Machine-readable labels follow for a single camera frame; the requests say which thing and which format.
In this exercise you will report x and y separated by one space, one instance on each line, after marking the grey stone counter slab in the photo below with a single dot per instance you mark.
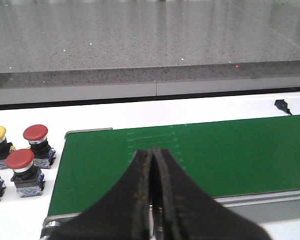
42 40

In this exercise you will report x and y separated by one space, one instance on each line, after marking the aluminium conveyor side rail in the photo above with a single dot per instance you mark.
52 222

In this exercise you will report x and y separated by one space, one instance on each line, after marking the far conveyor side rail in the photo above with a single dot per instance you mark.
86 130

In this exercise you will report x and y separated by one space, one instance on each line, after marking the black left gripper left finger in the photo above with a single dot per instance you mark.
121 214

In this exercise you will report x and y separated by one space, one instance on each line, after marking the black cable connector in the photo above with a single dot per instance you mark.
282 105

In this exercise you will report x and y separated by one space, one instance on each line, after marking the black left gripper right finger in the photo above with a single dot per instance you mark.
183 211

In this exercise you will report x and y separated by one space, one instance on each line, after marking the green conveyor belt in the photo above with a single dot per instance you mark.
245 158

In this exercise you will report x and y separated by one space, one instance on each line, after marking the red mushroom push button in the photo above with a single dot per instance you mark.
28 178
44 154

